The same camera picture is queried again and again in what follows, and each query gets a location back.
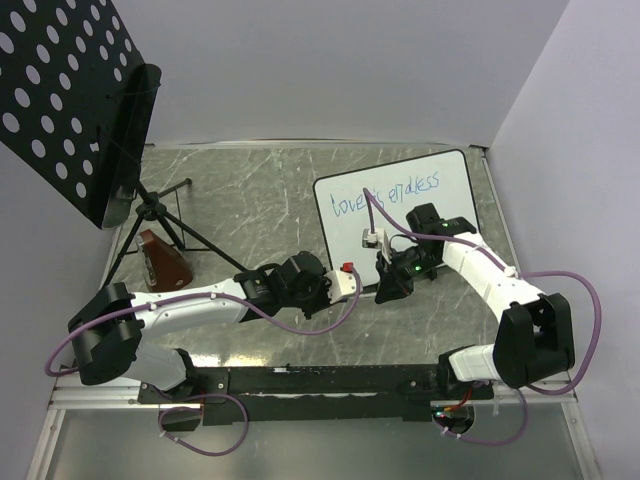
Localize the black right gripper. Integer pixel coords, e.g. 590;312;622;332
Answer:
375;245;440;305

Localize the aluminium rail frame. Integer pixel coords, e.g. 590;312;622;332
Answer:
42;143;601;479

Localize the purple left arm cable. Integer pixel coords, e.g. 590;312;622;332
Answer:
45;267;363;379

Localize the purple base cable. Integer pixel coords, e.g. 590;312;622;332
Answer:
434;377;529;446
157;393;250;457

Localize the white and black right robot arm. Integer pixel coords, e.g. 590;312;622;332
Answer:
362;204;575;398

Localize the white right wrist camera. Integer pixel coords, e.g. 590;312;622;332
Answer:
362;227;391;263

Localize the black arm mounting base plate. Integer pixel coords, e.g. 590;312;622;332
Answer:
138;364;494;426

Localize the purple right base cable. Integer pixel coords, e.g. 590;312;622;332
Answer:
434;377;529;446

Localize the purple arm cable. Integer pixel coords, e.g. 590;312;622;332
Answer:
363;187;601;397
45;267;363;379

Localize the brown wooden metronome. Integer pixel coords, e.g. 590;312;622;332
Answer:
135;229;193;293

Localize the white whiteboard with black frame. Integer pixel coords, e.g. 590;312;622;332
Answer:
313;150;479;287

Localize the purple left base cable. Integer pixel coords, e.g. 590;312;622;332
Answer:
157;393;250;457

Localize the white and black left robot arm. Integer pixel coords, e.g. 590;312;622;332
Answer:
68;251;337;402

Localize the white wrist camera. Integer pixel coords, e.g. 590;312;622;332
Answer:
362;227;391;263
325;262;362;304

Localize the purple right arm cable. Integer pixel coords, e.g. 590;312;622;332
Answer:
363;187;601;397

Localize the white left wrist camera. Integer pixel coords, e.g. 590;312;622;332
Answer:
325;262;362;304

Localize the black perforated music stand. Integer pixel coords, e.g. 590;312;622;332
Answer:
1;1;218;294

